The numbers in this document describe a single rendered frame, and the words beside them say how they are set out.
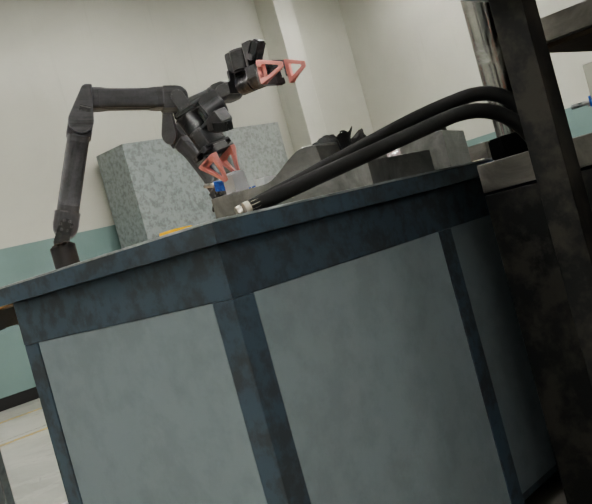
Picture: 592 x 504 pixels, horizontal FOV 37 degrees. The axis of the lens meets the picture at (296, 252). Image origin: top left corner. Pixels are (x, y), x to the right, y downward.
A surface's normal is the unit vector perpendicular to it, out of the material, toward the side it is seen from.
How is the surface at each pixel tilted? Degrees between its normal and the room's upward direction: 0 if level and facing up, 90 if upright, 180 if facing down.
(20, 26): 90
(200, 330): 90
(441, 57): 90
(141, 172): 90
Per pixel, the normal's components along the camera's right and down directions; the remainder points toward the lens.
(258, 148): 0.67, -0.17
